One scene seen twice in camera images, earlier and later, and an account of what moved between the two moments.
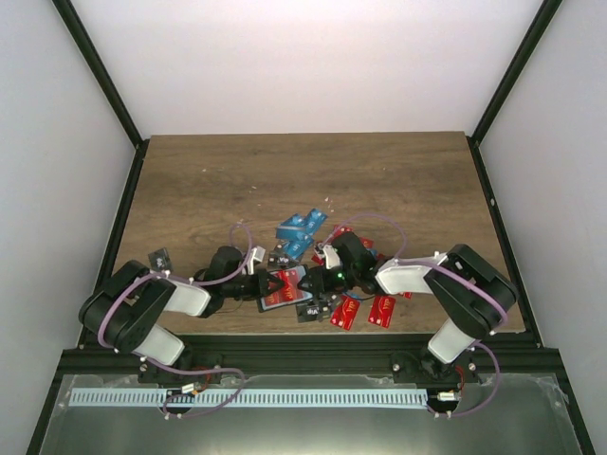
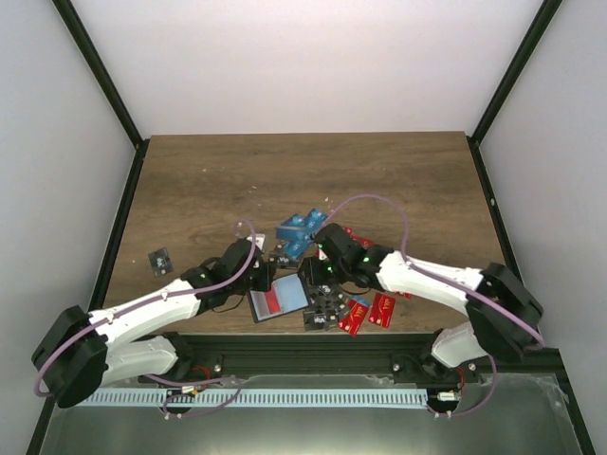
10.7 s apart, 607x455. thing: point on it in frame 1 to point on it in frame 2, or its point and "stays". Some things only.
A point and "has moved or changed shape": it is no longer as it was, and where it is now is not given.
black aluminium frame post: [543, 17] stays
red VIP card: [381, 311] stays
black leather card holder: [290, 294] has moved or changed shape
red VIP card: [343, 315] to [353, 323]
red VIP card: [290, 291] has moved or changed shape
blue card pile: [298, 229] stays
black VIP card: [307, 312] to [316, 320]
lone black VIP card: [159, 260] stays
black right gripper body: [335, 284] to [322, 277]
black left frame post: [88, 49] stays
